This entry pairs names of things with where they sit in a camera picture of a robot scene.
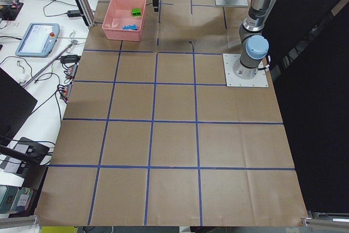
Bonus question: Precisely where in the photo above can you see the pink plastic box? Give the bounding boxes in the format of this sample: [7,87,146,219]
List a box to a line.
[102,0,147,41]

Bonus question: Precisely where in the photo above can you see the black power adapter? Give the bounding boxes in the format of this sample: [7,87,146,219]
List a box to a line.
[67,10,81,17]

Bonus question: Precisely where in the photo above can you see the black monitor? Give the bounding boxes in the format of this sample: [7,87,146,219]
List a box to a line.
[0,69,38,146]

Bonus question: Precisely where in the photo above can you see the teach pendant tablet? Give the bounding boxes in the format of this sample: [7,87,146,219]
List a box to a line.
[15,23,60,57]

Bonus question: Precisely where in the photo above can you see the green toy block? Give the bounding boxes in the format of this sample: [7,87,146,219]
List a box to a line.
[131,8,142,16]

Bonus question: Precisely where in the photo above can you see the blue toy block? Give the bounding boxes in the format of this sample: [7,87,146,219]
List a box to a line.
[122,24,138,31]

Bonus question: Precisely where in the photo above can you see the metal rod on desk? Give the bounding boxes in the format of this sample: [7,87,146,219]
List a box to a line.
[22,39,78,88]

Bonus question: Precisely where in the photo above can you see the black device on desk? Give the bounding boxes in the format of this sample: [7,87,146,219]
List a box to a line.
[13,137,50,164]

